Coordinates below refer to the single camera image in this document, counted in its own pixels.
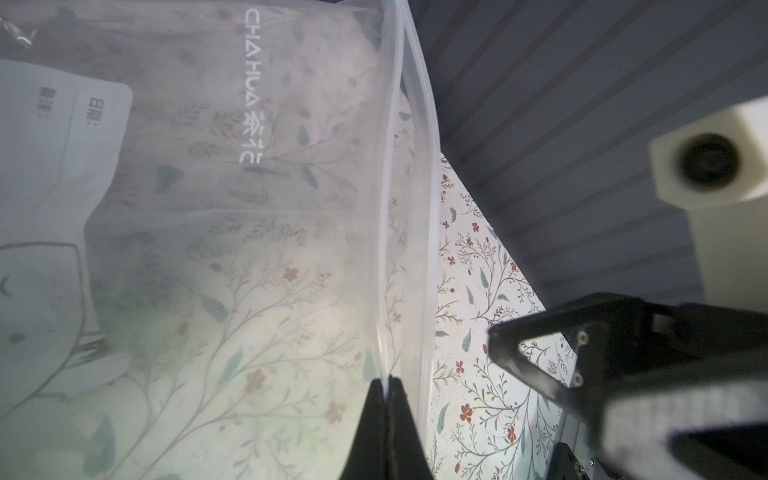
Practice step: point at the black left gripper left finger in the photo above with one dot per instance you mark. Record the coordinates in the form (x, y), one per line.
(369, 457)

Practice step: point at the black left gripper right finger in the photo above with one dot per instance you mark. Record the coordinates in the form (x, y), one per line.
(406, 458)

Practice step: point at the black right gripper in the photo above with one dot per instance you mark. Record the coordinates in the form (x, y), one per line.
(697, 407)

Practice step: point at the clear zip top bag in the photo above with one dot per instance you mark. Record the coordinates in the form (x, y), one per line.
(218, 227)

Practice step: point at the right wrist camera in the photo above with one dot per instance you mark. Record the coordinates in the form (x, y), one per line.
(715, 169)

